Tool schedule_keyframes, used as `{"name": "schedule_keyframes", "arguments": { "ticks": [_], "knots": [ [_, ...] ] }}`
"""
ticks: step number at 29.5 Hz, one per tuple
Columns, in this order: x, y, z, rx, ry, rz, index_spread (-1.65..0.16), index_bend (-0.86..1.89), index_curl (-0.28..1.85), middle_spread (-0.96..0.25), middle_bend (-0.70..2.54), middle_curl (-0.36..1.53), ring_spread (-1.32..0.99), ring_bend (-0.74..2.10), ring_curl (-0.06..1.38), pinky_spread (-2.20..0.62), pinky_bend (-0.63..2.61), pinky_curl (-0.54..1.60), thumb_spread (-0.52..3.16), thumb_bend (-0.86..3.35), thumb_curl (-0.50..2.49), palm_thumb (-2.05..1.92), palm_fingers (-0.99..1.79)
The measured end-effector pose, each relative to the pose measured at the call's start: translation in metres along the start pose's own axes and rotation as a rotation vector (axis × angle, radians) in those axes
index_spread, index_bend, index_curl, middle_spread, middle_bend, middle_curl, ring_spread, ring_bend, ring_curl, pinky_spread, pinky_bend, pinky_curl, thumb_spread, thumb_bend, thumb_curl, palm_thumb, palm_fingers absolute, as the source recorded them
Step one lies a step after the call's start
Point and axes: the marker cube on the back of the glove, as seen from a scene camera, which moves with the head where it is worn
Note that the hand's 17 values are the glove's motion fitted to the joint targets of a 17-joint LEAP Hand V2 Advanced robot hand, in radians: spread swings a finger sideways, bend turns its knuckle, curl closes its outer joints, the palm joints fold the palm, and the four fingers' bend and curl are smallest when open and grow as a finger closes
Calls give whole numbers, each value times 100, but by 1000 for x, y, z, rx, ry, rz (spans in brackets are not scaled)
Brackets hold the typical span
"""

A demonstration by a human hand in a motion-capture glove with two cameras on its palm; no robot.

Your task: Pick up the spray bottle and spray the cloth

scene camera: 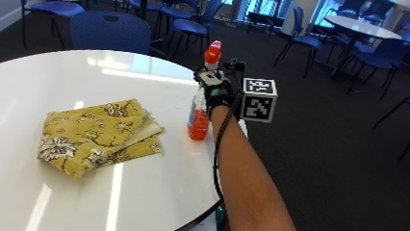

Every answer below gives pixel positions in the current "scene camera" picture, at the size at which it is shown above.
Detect orange spray bottle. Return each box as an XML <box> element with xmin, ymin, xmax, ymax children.
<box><xmin>187</xmin><ymin>39</ymin><xmax>222</xmax><ymax>141</ymax></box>

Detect white cube with black markers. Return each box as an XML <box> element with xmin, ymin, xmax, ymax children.
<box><xmin>238</xmin><ymin>77</ymin><xmax>279</xmax><ymax>123</ymax></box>

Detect blue plastic chair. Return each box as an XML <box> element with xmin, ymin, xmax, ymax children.
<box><xmin>346</xmin><ymin>38</ymin><xmax>410</xmax><ymax>100</ymax></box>
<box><xmin>165</xmin><ymin>0</ymin><xmax>225</xmax><ymax>61</ymax></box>
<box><xmin>359</xmin><ymin>0</ymin><xmax>395</xmax><ymax>24</ymax></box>
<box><xmin>18</xmin><ymin>0</ymin><xmax>85</xmax><ymax>50</ymax></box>
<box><xmin>272</xmin><ymin>5</ymin><xmax>324</xmax><ymax>80</ymax></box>
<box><xmin>126</xmin><ymin>0</ymin><xmax>202</xmax><ymax>40</ymax></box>
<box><xmin>69</xmin><ymin>11</ymin><xmax>153</xmax><ymax>56</ymax></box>

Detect yellow floral folded cloth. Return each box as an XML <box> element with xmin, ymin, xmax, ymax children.
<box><xmin>37</xmin><ymin>98</ymin><xmax>165</xmax><ymax>178</ymax></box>

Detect round white table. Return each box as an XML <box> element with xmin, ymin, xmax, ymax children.
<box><xmin>324</xmin><ymin>14</ymin><xmax>403</xmax><ymax>78</ymax></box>

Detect small black palm camera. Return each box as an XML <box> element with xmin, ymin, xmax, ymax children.
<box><xmin>222</xmin><ymin>58</ymin><xmax>247</xmax><ymax>75</ymax></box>

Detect black glove cable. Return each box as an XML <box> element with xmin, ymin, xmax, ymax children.
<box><xmin>211</xmin><ymin>90</ymin><xmax>244</xmax><ymax>231</ymax></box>

